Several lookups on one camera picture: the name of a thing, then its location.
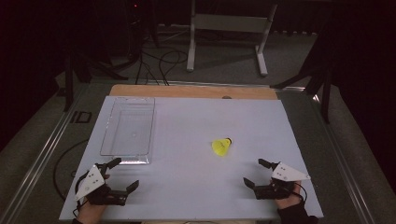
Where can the metal floor rail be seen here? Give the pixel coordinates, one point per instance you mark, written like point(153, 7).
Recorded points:
point(342, 174)
point(40, 155)

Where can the black tripod stand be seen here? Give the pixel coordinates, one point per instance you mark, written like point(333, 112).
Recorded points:
point(325, 93)

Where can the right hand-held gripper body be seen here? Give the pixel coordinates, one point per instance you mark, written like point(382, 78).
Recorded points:
point(285, 174)

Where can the white metal stand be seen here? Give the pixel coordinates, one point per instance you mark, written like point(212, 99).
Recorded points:
point(229, 23)

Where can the person's right hand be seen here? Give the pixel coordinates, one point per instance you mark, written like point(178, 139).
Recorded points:
point(288, 202)

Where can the yellow shuttlecock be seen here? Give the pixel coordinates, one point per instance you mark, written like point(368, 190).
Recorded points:
point(221, 146)

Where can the person's left hand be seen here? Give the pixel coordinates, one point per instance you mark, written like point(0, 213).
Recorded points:
point(90, 213)

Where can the clear plastic tray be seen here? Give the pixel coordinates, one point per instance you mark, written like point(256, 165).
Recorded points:
point(129, 129)

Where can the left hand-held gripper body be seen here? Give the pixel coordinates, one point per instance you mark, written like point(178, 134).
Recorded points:
point(93, 182)

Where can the white table board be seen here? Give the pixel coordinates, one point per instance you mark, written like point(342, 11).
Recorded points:
point(193, 174)

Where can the black rectangular floor frame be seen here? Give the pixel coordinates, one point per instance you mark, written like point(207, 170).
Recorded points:
point(81, 117)

